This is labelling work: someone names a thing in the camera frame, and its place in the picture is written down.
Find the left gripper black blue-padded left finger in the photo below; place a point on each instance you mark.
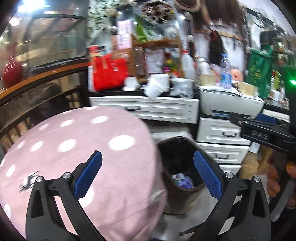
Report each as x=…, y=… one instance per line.
x=43, y=219

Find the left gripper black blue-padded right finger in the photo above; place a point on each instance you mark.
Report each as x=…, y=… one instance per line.
x=241, y=211

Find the dark brown trash bin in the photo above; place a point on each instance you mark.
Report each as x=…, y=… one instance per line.
x=183, y=183

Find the right hand painted nails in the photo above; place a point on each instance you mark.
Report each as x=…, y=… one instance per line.
x=273, y=188

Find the white drawer stack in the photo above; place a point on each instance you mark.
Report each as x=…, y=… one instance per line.
x=221, y=140

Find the green gift bag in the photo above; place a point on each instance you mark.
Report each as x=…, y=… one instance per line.
x=259, y=69

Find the pink polka dot tablecloth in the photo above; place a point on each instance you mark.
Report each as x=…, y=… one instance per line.
x=127, y=197

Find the white printer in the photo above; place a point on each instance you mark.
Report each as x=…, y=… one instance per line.
x=216, y=101

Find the white drawer cabinet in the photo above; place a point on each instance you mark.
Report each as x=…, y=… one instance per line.
x=171, y=109

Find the clear plastic bag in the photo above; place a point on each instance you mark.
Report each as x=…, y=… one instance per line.
x=182, y=88

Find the white plastic jug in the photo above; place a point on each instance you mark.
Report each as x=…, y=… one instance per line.
x=188, y=65

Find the red ceramic vase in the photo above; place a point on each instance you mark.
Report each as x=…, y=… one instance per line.
x=13, y=70

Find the red tote bag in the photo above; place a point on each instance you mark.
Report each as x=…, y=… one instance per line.
x=105, y=72

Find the white bowl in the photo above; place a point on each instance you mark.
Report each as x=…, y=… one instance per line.
x=131, y=84

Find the wooden shelf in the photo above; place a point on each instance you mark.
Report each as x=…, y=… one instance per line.
x=161, y=56

